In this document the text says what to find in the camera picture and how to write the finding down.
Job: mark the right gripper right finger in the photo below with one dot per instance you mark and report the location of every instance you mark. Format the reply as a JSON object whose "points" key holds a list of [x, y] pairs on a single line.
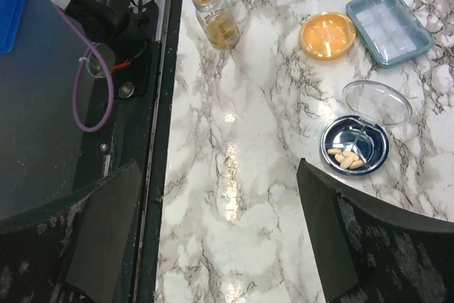
{"points": [[367, 250]]}

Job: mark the blue crate beyond table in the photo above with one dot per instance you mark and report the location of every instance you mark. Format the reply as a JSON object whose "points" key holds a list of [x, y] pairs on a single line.
{"points": [[11, 12]]}

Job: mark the light blue rectangular tray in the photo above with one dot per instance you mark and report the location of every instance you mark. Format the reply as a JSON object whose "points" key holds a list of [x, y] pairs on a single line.
{"points": [[389, 30]]}

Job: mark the orange round dish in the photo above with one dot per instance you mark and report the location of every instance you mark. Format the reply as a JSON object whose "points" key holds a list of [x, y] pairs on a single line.
{"points": [[327, 35]]}

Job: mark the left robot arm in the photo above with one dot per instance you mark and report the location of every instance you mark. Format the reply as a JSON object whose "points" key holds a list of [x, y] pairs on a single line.
{"points": [[119, 24]]}

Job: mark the black table front frame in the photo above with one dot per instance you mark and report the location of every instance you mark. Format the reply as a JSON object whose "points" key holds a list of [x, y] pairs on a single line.
{"points": [[127, 161]]}

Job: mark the amber pill bottle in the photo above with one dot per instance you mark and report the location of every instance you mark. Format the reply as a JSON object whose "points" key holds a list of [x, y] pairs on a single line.
{"points": [[217, 22]]}

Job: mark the yellow pills in dish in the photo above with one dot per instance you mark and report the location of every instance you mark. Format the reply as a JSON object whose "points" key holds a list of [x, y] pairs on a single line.
{"points": [[346, 159]]}

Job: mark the dark blue round dish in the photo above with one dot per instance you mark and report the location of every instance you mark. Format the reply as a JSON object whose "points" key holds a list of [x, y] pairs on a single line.
{"points": [[350, 133]]}

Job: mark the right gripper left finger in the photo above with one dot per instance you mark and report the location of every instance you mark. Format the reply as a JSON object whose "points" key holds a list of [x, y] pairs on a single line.
{"points": [[71, 249]]}

